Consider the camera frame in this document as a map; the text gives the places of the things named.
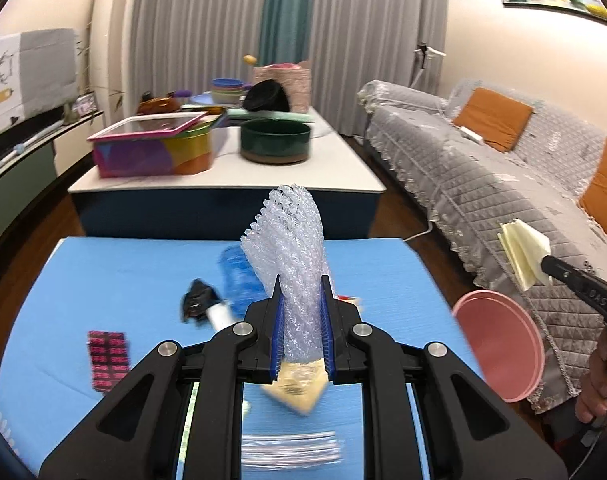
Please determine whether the pink lace basket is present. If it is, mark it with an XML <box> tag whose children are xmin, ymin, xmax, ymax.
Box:
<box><xmin>252</xmin><ymin>60</ymin><xmax>313</xmax><ymax>113</ymax></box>

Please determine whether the cloth covered television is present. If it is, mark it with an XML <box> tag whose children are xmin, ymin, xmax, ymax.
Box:
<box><xmin>0</xmin><ymin>29</ymin><xmax>79</xmax><ymax>142</ymax></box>

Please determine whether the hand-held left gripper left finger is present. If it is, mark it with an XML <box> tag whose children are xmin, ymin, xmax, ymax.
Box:
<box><xmin>38</xmin><ymin>292</ymin><xmax>287</xmax><ymax>480</ymax></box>

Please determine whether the white coffee table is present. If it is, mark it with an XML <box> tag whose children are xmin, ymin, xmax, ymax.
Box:
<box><xmin>68</xmin><ymin>105</ymin><xmax>388</xmax><ymax>238</ymax></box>

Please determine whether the brown teapot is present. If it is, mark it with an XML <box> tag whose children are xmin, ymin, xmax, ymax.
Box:
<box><xmin>138</xmin><ymin>92</ymin><xmax>182</xmax><ymax>116</ymax></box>

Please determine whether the stack of colourful bowls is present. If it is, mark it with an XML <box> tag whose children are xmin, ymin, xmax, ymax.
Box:
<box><xmin>211</xmin><ymin>78</ymin><xmax>249</xmax><ymax>108</ymax></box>

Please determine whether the white paper tube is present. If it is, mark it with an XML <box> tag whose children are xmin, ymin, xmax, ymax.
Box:
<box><xmin>204</xmin><ymin>302</ymin><xmax>234</xmax><ymax>333</ymax></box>

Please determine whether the dark green bowl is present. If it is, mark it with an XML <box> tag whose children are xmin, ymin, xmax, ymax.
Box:
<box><xmin>240</xmin><ymin>119</ymin><xmax>311</xmax><ymax>165</ymax></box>

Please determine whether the clear plastic wrapper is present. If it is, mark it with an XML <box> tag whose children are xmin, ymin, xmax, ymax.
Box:
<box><xmin>241</xmin><ymin>430</ymin><xmax>341</xmax><ymax>466</ymax></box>

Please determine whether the white power cable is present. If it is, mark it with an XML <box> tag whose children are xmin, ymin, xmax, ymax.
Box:
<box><xmin>401</xmin><ymin>222</ymin><xmax>437</xmax><ymax>242</ymax></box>

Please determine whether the mint green roll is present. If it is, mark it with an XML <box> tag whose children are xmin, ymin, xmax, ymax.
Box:
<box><xmin>227</xmin><ymin>107</ymin><xmax>314</xmax><ymax>123</ymax></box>

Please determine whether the orange cushion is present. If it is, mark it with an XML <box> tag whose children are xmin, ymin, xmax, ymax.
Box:
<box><xmin>452</xmin><ymin>87</ymin><xmax>534</xmax><ymax>153</ymax></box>
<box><xmin>578</xmin><ymin>137</ymin><xmax>607</xmax><ymax>251</ymax></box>

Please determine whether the grey quilted sofa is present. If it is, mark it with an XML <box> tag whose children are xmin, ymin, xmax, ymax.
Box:
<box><xmin>357</xmin><ymin>79</ymin><xmax>607</xmax><ymax>413</ymax></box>

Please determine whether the person's right hand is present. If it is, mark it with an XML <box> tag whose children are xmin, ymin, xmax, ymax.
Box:
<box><xmin>576</xmin><ymin>330</ymin><xmax>607</xmax><ymax>428</ymax></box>

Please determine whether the clear bubble wrap sheet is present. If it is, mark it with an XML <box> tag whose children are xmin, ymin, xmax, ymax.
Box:
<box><xmin>241</xmin><ymin>185</ymin><xmax>334</xmax><ymax>366</ymax></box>

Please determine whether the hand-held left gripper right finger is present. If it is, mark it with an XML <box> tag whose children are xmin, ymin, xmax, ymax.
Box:
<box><xmin>321</xmin><ymin>275</ymin><xmax>569</xmax><ymax>480</ymax></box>

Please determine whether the grey curtain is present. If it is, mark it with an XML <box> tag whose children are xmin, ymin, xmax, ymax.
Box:
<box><xmin>308</xmin><ymin>0</ymin><xmax>449</xmax><ymax>136</ymax></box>
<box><xmin>128</xmin><ymin>0</ymin><xmax>269</xmax><ymax>111</ymax></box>

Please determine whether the pink and black blister pack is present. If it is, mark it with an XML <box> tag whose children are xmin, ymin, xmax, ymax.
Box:
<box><xmin>87</xmin><ymin>330</ymin><xmax>130</xmax><ymax>393</ymax></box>

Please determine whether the black hat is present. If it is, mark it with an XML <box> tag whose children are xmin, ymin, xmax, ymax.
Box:
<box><xmin>244</xmin><ymin>79</ymin><xmax>290</xmax><ymax>113</ymax></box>

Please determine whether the yellow paper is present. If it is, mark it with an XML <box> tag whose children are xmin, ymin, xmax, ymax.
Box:
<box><xmin>498</xmin><ymin>219</ymin><xmax>553</xmax><ymax>291</ymax></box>

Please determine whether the small picture frame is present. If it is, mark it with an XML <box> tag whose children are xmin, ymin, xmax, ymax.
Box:
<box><xmin>71</xmin><ymin>92</ymin><xmax>98</xmax><ymax>118</ymax></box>

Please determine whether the blue foam mat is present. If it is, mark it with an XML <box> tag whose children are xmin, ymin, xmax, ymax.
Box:
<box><xmin>0</xmin><ymin>237</ymin><xmax>489</xmax><ymax>480</ymax></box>

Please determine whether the beige printed packet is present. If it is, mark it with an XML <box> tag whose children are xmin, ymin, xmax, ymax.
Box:
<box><xmin>261</xmin><ymin>360</ymin><xmax>331</xmax><ymax>417</ymax></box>

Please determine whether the tv cabinet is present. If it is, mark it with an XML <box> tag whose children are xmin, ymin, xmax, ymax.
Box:
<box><xmin>0</xmin><ymin>110</ymin><xmax>104</xmax><ymax>241</ymax></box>

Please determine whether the multicoloured storage box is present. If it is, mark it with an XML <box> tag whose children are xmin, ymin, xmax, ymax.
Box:
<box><xmin>87</xmin><ymin>112</ymin><xmax>224</xmax><ymax>178</ymax></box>

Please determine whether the blue plastic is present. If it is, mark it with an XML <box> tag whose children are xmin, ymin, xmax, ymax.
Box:
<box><xmin>218</xmin><ymin>245</ymin><xmax>269</xmax><ymax>318</ymax></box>

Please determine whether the white floor lamp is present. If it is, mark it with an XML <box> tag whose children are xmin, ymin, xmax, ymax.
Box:
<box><xmin>411</xmin><ymin>42</ymin><xmax>447</xmax><ymax>93</ymax></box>

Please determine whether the teal curtain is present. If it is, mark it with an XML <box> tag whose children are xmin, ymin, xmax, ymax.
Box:
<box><xmin>258</xmin><ymin>0</ymin><xmax>314</xmax><ymax>66</ymax></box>

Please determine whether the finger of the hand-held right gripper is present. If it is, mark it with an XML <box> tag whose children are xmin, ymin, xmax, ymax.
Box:
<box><xmin>541</xmin><ymin>255</ymin><xmax>607</xmax><ymax>323</ymax></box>

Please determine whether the black crumpled wrapper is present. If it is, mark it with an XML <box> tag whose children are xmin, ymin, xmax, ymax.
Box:
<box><xmin>180</xmin><ymin>280</ymin><xmax>222</xmax><ymax>323</ymax></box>

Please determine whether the pink plastic bin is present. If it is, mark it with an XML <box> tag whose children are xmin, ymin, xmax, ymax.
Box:
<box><xmin>452</xmin><ymin>290</ymin><xmax>544</xmax><ymax>403</ymax></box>

